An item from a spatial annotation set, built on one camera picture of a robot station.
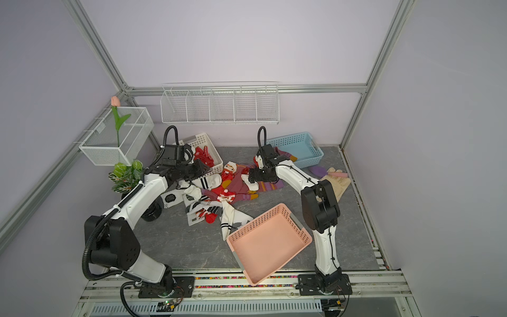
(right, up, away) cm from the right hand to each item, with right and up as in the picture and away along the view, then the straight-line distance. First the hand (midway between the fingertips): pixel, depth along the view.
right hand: (256, 176), depth 96 cm
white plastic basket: (-34, +21, +24) cm, 47 cm away
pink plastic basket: (+5, -29, -13) cm, 32 cm away
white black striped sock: (-26, -3, +6) cm, 27 cm away
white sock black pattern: (-27, -15, -8) cm, 32 cm away
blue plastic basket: (+28, +17, +24) cm, 40 cm away
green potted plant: (-51, 0, -19) cm, 55 cm away
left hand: (-20, +4, -11) cm, 23 cm away
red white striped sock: (-28, +11, +8) cm, 31 cm away
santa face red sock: (-15, +4, +9) cm, 18 cm away
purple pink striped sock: (-7, -7, +4) cm, 11 cm away
